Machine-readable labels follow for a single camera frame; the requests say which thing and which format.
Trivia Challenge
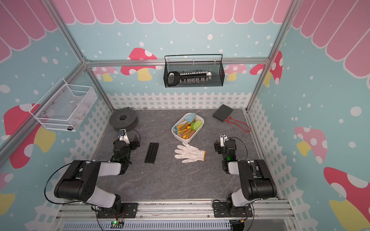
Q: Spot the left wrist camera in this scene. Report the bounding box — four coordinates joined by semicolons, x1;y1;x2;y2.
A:
118;129;129;143

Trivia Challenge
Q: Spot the white work glove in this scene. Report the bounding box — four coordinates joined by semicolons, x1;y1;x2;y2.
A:
174;143;206;164

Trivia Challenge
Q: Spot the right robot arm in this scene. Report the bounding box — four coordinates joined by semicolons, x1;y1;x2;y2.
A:
212;133;277;218

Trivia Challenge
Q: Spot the black socket holder tool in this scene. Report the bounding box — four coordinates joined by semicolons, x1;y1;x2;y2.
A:
167;71;212;87

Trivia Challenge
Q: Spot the grey filament spool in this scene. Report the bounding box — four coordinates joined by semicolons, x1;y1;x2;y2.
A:
109;108;139;132

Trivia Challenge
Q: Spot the white wire mesh basket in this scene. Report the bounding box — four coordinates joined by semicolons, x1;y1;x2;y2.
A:
29;79;97;132

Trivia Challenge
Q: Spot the yellow shovel wooden handle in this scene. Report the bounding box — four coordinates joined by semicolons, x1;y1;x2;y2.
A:
176;123;191;133

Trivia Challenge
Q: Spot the light green trowel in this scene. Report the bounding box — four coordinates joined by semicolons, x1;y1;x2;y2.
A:
190;120;203;131

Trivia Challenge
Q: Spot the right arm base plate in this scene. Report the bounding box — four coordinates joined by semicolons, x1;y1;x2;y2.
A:
212;200;253;218

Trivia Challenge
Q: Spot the black wire mesh basket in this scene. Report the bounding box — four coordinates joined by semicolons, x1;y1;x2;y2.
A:
163;54;225;88

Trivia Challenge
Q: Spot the black aluminium rail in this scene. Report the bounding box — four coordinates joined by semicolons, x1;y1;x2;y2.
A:
145;142;159;164

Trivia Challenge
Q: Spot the red cable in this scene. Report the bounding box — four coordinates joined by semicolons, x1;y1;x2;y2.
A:
226;115;252;133

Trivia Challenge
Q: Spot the light blue trowel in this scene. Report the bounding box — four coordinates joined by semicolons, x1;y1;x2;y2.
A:
178;113;196;125

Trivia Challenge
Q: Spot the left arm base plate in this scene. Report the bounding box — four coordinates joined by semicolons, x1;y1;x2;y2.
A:
97;203;139;218

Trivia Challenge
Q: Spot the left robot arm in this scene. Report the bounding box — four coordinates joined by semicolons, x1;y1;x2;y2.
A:
44;136;141;217

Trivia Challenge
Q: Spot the black box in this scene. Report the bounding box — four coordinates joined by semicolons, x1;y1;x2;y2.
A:
213;105;233;122

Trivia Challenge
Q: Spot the green circuit board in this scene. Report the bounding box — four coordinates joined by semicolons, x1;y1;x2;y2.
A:
110;220;124;229

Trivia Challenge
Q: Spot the white plastic storage box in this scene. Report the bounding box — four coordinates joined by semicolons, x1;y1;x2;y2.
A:
171;113;205;143

